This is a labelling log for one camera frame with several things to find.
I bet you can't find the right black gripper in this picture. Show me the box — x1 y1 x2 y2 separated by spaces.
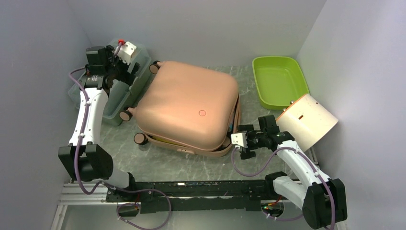
237 125 267 159

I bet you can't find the pink hard-shell suitcase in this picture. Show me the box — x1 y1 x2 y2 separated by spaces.
119 61 241 157

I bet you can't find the cream appliance with orange rim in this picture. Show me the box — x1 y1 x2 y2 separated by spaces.
276 94 338 151

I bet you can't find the green plastic tray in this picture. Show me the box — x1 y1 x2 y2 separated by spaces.
252 56 310 110

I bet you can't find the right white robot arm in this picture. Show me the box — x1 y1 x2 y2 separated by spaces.
231 115 348 230

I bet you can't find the translucent plastic toolbox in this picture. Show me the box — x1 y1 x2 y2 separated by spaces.
68 40 152 126

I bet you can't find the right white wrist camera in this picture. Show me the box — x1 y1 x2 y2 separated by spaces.
230 132 248 149

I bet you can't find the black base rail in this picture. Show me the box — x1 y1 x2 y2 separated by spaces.
105 180 285 214

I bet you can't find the aluminium frame profile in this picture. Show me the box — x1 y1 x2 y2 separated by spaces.
50 183 108 230

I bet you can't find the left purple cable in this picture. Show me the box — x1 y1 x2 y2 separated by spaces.
68 44 172 230

